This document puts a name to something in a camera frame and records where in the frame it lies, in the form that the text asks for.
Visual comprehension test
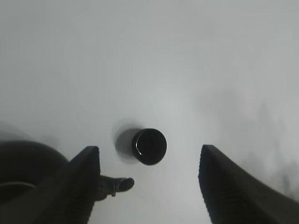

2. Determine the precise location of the small black teacup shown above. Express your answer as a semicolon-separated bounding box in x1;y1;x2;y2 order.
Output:
131;128;167;166

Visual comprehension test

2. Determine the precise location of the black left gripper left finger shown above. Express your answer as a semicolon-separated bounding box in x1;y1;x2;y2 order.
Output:
0;146;100;224

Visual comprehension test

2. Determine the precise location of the black round teapot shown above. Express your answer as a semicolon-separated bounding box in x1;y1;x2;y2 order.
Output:
0;140;135;206

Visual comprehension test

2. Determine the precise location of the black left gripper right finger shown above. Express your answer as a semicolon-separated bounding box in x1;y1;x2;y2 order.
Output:
198;145;299;224

